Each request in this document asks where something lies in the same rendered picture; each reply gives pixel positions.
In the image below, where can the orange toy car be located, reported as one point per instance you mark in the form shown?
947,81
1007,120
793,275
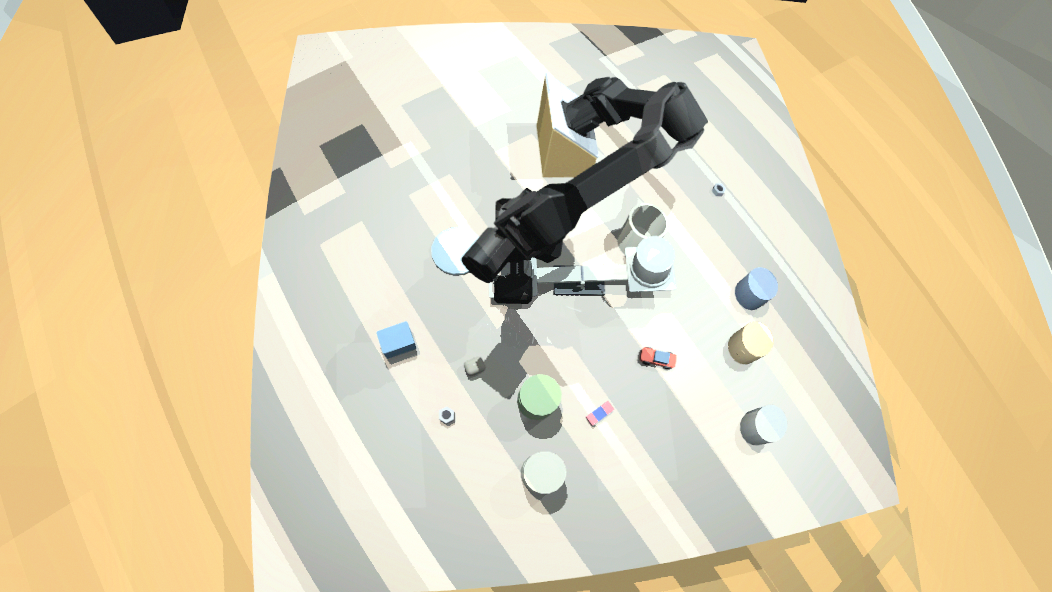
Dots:
648,356

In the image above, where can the cream cylinder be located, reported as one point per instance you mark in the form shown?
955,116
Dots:
750,343

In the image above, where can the light blue box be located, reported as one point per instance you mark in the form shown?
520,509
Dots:
396,340

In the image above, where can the blue cylinder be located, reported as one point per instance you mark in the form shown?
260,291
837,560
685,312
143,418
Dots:
756,288

